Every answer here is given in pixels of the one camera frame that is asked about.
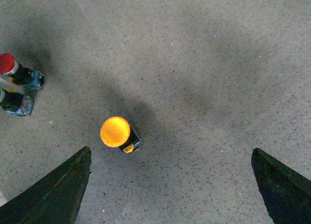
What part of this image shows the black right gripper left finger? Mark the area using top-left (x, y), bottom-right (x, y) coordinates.
top-left (0, 146), bottom-right (91, 224)

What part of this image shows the yellow push button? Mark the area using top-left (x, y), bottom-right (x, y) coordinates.
top-left (100, 116), bottom-right (143, 154)

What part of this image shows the green push button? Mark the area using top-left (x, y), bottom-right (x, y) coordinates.
top-left (0, 88), bottom-right (34, 116)

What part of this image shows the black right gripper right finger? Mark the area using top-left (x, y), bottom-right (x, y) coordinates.
top-left (251, 148), bottom-right (311, 224)

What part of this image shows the red push button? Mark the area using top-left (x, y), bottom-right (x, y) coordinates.
top-left (0, 53), bottom-right (45, 91)

